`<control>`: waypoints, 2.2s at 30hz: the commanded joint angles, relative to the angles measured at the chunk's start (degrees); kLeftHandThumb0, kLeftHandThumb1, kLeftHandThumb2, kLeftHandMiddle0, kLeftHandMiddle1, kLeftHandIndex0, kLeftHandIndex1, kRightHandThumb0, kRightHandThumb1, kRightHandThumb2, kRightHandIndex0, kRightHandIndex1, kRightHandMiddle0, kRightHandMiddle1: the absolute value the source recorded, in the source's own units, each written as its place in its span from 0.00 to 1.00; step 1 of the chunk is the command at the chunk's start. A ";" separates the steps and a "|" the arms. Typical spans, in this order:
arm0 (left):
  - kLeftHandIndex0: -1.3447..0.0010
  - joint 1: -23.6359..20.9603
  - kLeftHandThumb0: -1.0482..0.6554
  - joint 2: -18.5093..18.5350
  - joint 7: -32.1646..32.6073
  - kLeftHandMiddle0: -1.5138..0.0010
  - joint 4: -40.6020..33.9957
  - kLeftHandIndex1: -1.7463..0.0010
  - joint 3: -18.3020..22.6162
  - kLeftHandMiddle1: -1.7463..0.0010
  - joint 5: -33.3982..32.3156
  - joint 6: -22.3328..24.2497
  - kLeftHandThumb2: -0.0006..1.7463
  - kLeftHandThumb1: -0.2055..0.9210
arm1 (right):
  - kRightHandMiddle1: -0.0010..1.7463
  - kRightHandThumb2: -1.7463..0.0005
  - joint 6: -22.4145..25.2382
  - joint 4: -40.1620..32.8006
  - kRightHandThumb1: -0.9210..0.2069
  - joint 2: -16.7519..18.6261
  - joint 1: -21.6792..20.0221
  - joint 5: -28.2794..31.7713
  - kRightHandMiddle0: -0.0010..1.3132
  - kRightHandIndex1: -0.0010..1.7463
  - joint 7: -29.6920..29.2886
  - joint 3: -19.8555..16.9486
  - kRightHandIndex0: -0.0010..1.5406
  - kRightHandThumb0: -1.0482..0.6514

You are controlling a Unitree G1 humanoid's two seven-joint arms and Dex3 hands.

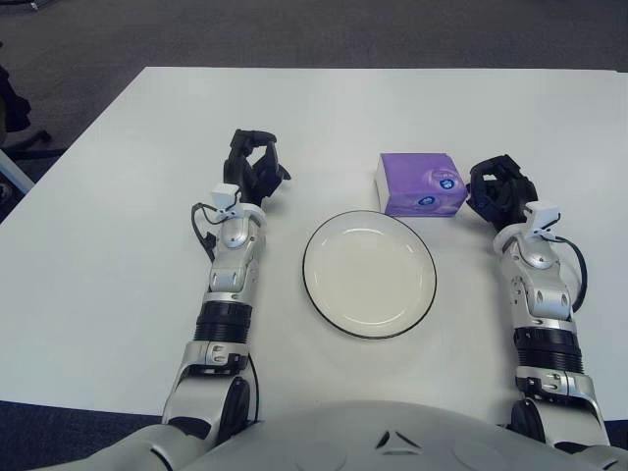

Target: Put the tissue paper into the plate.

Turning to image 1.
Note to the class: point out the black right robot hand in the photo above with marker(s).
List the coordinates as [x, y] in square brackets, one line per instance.
[515, 191]

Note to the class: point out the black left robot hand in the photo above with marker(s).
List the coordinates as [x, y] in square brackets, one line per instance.
[245, 172]

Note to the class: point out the purple tissue paper pack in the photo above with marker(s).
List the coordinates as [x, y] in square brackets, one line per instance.
[417, 174]

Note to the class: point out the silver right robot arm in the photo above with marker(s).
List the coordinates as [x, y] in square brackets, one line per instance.
[544, 299]

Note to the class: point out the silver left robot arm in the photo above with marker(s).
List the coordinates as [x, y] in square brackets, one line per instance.
[230, 275]

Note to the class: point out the white plate black rim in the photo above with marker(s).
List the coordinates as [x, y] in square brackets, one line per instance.
[368, 275]

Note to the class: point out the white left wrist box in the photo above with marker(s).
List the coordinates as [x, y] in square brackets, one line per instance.
[225, 196]

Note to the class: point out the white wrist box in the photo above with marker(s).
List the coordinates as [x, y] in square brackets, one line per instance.
[225, 196]
[542, 216]

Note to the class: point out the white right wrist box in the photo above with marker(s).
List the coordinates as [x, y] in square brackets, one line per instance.
[542, 216]

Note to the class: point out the white desk panel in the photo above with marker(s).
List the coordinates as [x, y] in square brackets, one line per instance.
[12, 169]

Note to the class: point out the dark shoe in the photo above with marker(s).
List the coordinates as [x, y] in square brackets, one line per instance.
[4, 191]

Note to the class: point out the grey robot torso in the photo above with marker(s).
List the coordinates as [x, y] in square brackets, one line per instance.
[368, 436]

